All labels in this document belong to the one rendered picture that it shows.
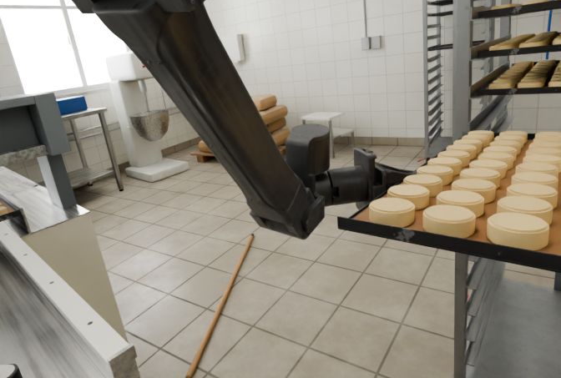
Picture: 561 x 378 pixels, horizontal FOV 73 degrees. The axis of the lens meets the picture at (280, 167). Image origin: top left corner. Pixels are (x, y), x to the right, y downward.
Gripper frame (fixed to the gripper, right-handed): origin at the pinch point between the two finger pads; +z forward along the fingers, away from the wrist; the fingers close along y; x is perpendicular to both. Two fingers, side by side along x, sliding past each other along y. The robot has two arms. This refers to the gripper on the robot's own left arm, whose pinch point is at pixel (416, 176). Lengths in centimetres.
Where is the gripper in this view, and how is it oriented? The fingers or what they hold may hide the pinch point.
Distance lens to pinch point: 64.5
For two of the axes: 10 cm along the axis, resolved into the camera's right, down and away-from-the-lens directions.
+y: 0.9, 9.6, 2.5
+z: 9.9, -1.2, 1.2
